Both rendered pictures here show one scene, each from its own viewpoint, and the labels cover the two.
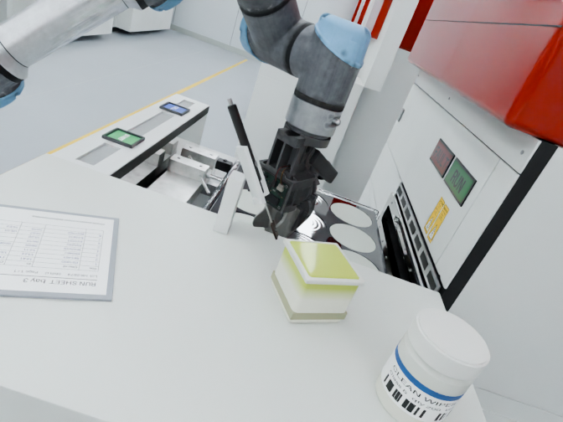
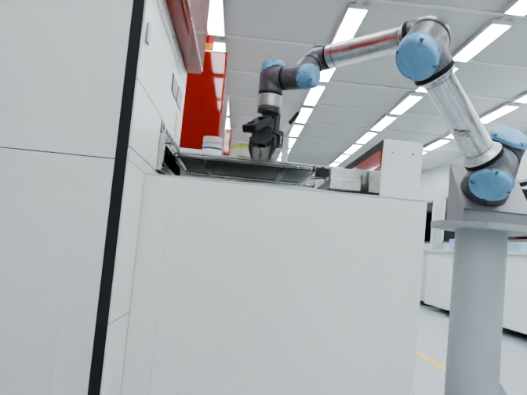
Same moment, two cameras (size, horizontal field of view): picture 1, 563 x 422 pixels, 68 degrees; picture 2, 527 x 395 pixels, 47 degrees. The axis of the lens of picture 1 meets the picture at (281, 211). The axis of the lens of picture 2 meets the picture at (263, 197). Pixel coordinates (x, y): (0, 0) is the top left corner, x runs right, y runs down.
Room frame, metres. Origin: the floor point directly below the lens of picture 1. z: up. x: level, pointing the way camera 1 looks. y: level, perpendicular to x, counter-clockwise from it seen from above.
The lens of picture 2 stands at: (2.47, 0.01, 0.68)
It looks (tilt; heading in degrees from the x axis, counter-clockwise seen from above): 5 degrees up; 180
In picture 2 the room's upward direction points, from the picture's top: 5 degrees clockwise
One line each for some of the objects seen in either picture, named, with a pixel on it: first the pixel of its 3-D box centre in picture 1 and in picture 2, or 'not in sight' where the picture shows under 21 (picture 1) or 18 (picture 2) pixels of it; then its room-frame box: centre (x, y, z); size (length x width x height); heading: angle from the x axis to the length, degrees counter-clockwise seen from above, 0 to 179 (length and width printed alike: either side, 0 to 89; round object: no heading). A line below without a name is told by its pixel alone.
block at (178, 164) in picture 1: (188, 167); not in sight; (0.81, 0.22, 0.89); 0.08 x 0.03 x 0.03; 92
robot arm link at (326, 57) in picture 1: (331, 61); (272, 78); (0.60, 0.01, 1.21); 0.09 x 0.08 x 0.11; 58
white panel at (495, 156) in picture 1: (416, 172); (161, 104); (0.95, -0.27, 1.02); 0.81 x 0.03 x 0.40; 2
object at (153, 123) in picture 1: (146, 153); (375, 183); (0.81, 0.32, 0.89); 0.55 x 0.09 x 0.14; 2
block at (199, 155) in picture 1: (199, 156); (344, 174); (0.88, 0.22, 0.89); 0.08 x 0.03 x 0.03; 92
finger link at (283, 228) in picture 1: (279, 229); (259, 161); (0.59, -0.01, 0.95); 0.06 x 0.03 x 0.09; 152
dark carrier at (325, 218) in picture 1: (302, 220); (244, 170); (0.75, -0.05, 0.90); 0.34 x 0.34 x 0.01; 2
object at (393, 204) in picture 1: (397, 252); (170, 163); (0.78, -0.26, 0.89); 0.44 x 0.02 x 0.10; 2
